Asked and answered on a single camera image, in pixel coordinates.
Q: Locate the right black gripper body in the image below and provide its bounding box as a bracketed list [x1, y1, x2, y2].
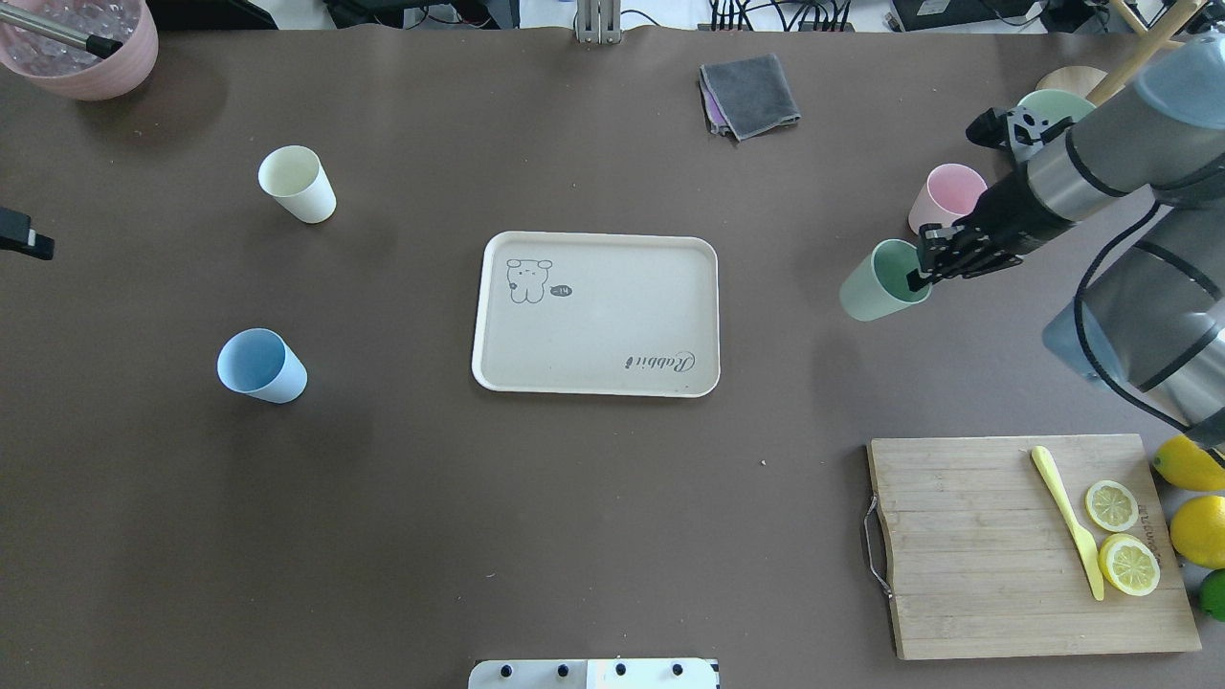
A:
[920, 105, 1073, 280]

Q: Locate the green plastic cup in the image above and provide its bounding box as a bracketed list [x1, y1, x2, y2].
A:
[839, 238, 932, 322]

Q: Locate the pink plastic cup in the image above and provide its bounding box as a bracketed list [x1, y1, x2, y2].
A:
[907, 163, 989, 234]

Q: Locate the blue plastic cup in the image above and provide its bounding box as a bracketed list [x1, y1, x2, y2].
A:
[217, 329, 309, 403]

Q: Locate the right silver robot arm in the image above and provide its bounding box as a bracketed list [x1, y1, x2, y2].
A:
[905, 33, 1224, 450]

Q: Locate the cream rabbit tray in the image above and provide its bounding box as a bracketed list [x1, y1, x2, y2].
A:
[470, 230, 722, 398]

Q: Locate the green bowl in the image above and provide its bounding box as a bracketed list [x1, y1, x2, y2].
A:
[1017, 89, 1098, 123]

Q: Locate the wooden cup stand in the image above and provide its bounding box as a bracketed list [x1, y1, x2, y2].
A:
[1036, 1, 1208, 105]

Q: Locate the pink bowl with ice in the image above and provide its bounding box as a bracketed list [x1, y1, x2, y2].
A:
[1, 1, 159, 101]

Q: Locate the metal tool in bowl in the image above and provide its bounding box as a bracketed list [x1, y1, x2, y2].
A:
[1, 2, 123, 58]

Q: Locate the grey folded cloth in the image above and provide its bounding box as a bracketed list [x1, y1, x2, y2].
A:
[699, 54, 801, 141]

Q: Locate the wooden cutting board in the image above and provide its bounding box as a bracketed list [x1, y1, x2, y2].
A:
[867, 434, 1201, 661]

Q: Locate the cream plastic cup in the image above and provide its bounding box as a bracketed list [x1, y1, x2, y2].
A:
[257, 143, 337, 224]

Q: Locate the whole yellow lemon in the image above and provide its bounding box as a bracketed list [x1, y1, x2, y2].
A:
[1152, 434, 1225, 492]
[1169, 497, 1224, 570]

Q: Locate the lemon half slice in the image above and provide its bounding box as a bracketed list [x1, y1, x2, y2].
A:
[1098, 533, 1161, 597]
[1084, 479, 1139, 533]

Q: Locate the yellow plastic knife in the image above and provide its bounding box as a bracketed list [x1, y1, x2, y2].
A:
[1030, 445, 1105, 602]

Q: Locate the green lime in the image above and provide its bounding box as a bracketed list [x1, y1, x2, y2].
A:
[1197, 568, 1225, 623]

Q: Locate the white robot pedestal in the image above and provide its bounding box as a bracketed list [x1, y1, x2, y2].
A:
[468, 657, 722, 688]

